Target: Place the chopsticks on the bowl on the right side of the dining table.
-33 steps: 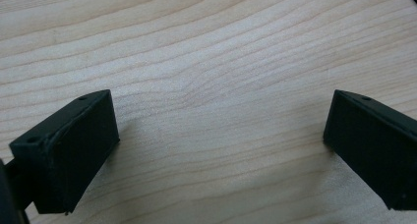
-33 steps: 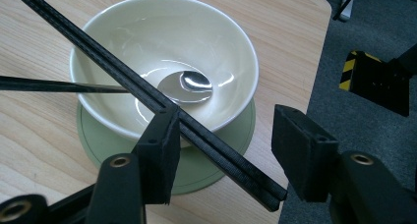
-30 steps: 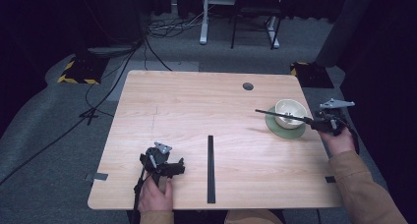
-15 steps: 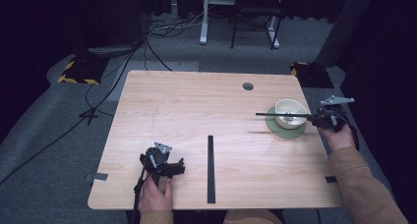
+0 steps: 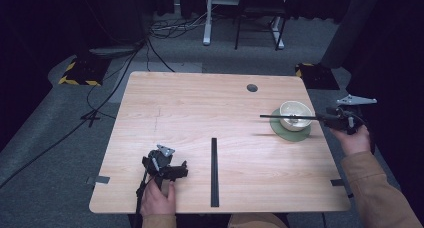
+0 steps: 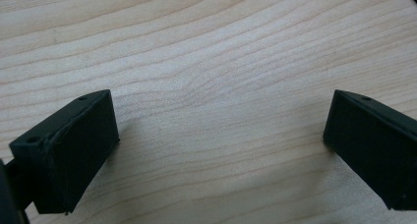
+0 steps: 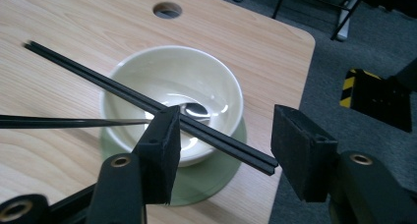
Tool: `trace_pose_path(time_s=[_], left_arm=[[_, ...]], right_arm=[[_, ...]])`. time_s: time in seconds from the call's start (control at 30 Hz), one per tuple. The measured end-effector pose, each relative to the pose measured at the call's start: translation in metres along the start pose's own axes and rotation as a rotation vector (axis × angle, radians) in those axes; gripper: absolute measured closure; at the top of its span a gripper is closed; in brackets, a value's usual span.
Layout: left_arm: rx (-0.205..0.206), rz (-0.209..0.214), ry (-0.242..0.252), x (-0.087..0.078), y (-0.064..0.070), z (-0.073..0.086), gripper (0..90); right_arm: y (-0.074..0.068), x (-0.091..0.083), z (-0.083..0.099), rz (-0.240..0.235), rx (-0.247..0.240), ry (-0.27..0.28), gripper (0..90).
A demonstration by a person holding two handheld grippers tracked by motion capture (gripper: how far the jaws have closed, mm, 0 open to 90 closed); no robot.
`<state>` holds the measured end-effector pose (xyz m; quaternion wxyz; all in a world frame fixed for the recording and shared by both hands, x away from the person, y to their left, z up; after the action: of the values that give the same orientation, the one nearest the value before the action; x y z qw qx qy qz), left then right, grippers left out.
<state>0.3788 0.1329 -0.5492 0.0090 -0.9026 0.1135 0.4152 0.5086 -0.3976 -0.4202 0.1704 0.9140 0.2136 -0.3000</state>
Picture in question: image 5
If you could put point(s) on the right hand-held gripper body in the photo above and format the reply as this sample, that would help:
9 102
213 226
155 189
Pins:
350 119

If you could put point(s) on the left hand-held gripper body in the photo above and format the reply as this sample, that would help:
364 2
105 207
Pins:
159 161

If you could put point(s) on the white bowl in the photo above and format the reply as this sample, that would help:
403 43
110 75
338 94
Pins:
295 123

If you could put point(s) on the person's right hand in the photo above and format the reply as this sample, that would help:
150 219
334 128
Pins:
353 143

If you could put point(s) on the person's left hand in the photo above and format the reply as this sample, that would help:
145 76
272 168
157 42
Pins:
156 201

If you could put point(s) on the green round coaster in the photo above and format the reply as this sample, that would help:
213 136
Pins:
290 134

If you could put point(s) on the grey tape piece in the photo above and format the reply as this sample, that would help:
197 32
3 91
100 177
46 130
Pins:
100 179
336 182

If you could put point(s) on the dark grey table grommet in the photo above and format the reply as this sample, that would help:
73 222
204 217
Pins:
252 88

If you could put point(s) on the person's lap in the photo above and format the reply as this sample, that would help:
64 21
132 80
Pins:
258 221

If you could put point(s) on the white desk leg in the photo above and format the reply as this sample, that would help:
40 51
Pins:
207 24
279 34

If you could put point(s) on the grey pillar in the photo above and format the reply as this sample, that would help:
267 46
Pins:
350 24

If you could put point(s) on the black cabinet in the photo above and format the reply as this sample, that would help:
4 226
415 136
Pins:
113 14

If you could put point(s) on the black yellow striped base plate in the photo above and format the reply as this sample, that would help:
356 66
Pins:
83 73

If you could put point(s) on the black metal chair frame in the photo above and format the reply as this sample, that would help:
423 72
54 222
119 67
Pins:
260 11

